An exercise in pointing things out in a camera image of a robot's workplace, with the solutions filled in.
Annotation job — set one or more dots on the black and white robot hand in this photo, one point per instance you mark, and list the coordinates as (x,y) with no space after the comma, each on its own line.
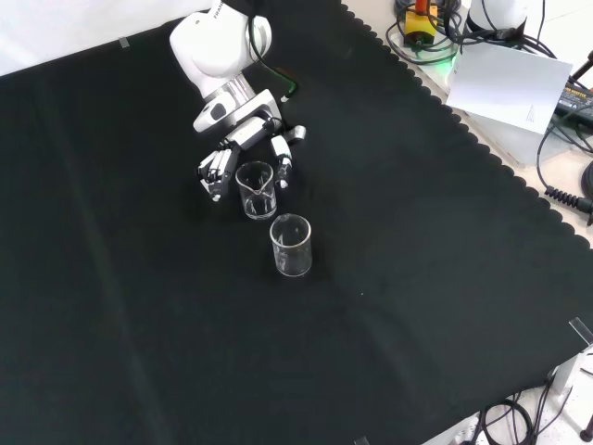
(221,168)

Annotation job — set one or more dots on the clear glass beaker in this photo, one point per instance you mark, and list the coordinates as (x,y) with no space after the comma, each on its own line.
(256,211)
(292,268)

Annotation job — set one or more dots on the black bench cloth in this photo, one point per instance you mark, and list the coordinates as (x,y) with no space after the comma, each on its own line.
(139,278)

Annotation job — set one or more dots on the grey tape strip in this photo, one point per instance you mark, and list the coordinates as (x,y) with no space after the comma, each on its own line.
(362,441)
(124,43)
(581,330)

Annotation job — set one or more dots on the yellow stop button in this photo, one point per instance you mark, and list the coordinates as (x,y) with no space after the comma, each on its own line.
(420,23)

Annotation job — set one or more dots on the grey metal box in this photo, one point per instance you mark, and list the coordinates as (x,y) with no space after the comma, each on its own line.
(509,139)

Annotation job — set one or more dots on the black power adapter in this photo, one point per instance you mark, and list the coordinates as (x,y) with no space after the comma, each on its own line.
(574,101)

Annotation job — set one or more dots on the black tripod leg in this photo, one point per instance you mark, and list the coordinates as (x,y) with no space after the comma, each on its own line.
(581,72)

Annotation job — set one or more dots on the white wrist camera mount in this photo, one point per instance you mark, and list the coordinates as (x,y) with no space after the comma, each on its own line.
(218,113)

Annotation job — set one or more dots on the grey metal bracket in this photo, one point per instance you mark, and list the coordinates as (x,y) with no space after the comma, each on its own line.
(563,375)

